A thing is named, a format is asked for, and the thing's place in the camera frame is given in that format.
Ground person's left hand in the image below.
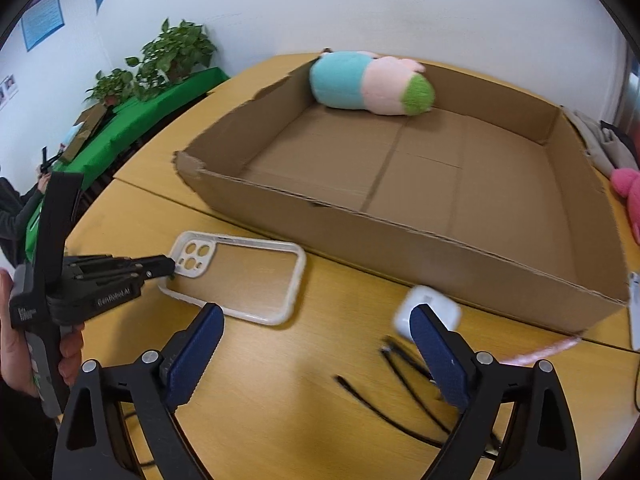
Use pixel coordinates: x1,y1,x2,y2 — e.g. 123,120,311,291
0,267,86,398

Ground pink patterned pen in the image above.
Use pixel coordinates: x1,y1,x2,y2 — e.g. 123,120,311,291
500,336,583,367

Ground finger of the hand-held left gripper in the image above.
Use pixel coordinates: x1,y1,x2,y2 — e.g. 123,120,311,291
64,254,177,291

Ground small wall photos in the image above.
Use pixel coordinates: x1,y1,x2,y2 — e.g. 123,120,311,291
0,74,20,111

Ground blue framed wall poster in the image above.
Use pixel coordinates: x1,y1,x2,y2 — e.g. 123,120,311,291
21,0,67,52

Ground white earbuds case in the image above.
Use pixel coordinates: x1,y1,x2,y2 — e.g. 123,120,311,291
394,285,463,348

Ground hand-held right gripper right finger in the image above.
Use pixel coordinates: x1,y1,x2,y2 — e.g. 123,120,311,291
407,304,583,480

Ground large green potted plant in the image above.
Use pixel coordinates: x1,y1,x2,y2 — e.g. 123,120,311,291
125,17,218,93

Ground clear white phone case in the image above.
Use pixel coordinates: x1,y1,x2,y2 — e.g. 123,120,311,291
157,230,307,327

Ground large cardboard box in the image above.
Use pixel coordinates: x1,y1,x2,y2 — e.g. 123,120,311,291
172,52,631,336

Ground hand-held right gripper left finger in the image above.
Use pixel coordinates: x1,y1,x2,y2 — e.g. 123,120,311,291
52,302,226,480

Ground black sunglasses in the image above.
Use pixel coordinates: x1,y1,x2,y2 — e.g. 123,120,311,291
335,335,501,461

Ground pink blue green plush toy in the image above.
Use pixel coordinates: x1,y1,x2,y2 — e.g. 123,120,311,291
308,50,436,117

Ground grey cloth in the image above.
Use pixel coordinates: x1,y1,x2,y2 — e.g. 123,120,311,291
565,107,640,178

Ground bright pink plush toy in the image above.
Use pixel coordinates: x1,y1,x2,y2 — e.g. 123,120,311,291
611,167,640,246

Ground small brown cardboard box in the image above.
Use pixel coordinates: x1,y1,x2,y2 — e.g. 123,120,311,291
62,105,108,163

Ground small green potted plant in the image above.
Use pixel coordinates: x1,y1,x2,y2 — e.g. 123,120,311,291
85,67,136,106

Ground white flat object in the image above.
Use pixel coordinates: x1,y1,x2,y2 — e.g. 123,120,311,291
627,272,640,352

